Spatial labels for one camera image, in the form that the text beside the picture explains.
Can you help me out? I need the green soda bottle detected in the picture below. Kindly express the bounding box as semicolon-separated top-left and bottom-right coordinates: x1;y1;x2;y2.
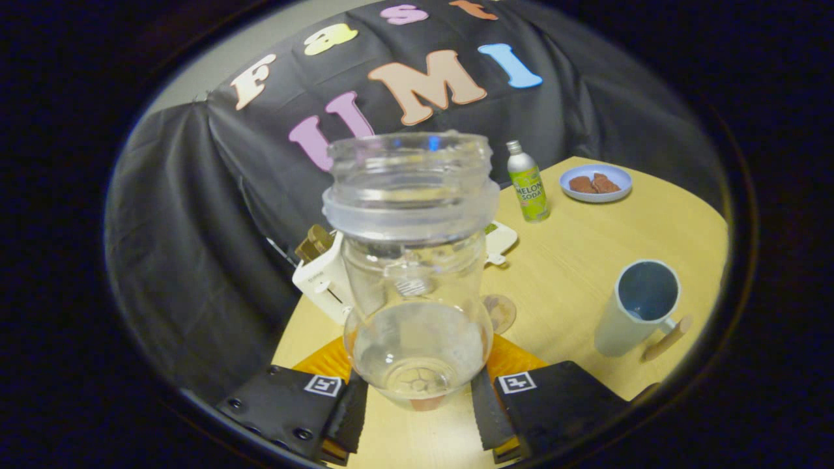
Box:
507;140;552;224

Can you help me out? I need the clear plastic bottle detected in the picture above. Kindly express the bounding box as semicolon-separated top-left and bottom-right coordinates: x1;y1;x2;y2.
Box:
322;132;502;412

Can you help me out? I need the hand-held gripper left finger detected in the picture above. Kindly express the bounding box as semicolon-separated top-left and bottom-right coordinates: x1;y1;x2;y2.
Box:
217;335;369;467

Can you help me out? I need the white paddle-shaped board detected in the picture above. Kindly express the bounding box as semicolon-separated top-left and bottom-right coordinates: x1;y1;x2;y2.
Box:
485;220;519;267

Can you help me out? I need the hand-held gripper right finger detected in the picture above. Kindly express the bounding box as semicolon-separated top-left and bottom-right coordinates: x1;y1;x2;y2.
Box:
470;333;630;465

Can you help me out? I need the white cup with wooden handle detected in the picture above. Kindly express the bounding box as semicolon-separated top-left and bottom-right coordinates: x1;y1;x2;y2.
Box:
594;259;693;363

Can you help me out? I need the black backdrop cloth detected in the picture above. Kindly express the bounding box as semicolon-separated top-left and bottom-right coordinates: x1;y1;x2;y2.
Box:
104;0;725;406

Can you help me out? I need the light blue plate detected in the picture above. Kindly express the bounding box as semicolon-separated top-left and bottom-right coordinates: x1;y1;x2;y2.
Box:
560;163;633;205

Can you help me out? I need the white toaster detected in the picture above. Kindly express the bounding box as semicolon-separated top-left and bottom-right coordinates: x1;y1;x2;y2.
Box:
291;231;356;327

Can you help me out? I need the brown toast slice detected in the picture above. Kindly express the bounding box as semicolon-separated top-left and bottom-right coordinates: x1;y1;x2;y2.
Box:
295;224;335;265

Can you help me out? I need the round brown coaster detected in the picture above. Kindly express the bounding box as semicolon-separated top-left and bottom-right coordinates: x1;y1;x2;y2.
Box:
483;294;518;335

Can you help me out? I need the wooden table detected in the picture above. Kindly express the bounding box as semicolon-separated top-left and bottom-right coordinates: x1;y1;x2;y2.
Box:
270;156;730;469

